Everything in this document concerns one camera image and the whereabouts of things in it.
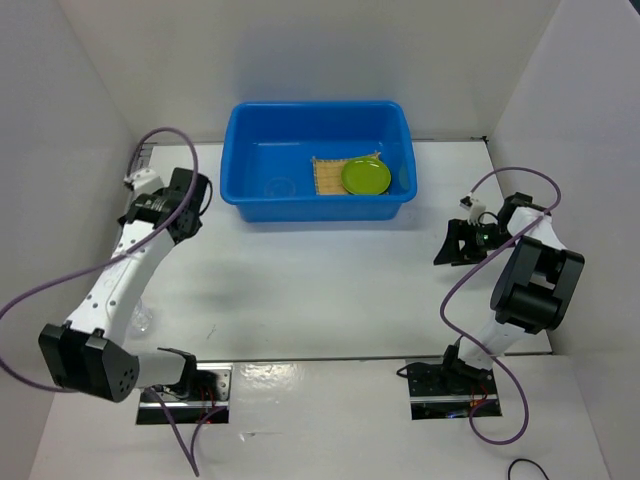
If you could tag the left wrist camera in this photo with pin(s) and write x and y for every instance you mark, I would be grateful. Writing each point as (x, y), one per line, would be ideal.
(144, 180)

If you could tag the clear glass cup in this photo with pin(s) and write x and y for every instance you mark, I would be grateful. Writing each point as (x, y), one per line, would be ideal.
(279, 188)
(141, 320)

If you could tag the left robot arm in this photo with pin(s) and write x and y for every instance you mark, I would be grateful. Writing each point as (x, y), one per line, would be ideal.
(85, 353)

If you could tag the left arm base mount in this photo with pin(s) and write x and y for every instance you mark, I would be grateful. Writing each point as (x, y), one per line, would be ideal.
(207, 402)

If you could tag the green plastic plate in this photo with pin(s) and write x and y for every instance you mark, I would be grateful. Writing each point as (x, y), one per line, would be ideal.
(365, 176)

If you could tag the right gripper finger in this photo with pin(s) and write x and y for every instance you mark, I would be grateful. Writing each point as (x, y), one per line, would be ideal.
(451, 250)
(463, 253)

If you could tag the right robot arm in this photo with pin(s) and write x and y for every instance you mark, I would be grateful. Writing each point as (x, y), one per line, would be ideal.
(531, 295)

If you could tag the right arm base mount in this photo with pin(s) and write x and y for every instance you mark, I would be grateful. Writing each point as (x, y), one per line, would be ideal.
(434, 395)

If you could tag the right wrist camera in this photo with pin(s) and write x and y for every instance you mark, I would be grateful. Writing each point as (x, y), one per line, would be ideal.
(474, 208)

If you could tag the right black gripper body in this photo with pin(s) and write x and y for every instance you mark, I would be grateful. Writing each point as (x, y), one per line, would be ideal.
(484, 239)

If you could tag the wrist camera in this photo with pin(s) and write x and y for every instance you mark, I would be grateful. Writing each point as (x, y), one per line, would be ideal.
(144, 180)
(474, 208)

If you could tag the woven bamboo mat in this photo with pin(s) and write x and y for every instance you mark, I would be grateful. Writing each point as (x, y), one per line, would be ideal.
(326, 173)

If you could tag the blue plastic bin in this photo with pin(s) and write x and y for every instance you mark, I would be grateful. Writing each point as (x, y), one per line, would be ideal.
(268, 140)

